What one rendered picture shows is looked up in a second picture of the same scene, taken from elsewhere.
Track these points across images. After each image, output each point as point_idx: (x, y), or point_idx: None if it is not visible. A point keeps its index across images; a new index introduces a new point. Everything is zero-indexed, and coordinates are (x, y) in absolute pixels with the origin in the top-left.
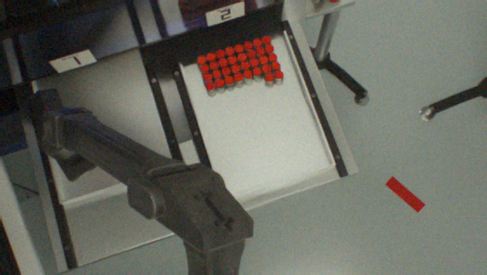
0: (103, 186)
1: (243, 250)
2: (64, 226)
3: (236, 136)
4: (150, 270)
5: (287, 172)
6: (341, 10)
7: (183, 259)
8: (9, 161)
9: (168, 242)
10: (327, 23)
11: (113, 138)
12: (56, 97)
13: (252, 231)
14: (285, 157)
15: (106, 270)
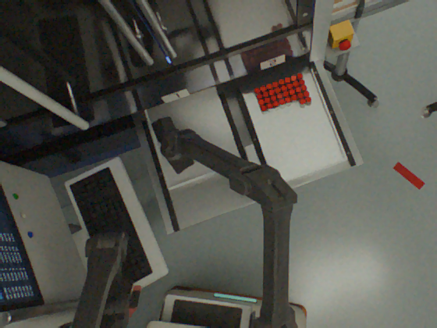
0: (195, 176)
1: None
2: (171, 203)
3: (281, 140)
4: (214, 237)
5: (315, 164)
6: None
7: (240, 228)
8: None
9: (228, 215)
10: None
11: (214, 150)
12: (170, 122)
13: (296, 200)
14: (314, 154)
15: (181, 238)
